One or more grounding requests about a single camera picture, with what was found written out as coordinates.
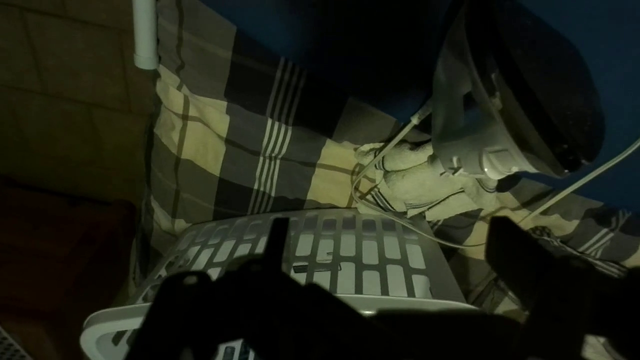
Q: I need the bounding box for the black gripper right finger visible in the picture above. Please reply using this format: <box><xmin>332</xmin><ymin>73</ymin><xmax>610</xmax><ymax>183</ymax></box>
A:
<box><xmin>485</xmin><ymin>216</ymin><xmax>640</xmax><ymax>360</ymax></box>

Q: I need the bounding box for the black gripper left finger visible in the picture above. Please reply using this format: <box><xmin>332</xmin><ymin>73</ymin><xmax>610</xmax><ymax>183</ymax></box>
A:
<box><xmin>125</xmin><ymin>218</ymin><xmax>525</xmax><ymax>360</ymax></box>

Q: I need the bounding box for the black clothes iron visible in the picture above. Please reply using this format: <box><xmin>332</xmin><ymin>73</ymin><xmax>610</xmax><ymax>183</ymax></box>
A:
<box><xmin>431</xmin><ymin>0</ymin><xmax>605</xmax><ymax>179</ymax></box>

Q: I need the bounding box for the white laundry basket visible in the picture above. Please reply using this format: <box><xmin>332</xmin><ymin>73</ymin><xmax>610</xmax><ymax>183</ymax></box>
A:
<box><xmin>80</xmin><ymin>209</ymin><xmax>470</xmax><ymax>360</ymax></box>

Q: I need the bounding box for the plaid bed comforter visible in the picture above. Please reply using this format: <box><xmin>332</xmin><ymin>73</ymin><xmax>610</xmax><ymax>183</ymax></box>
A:
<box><xmin>131</xmin><ymin>0</ymin><xmax>638</xmax><ymax>326</ymax></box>

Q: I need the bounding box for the blue ironing board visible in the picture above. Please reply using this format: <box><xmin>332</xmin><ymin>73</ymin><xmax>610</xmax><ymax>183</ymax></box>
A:
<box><xmin>202</xmin><ymin>0</ymin><xmax>640</xmax><ymax>183</ymax></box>

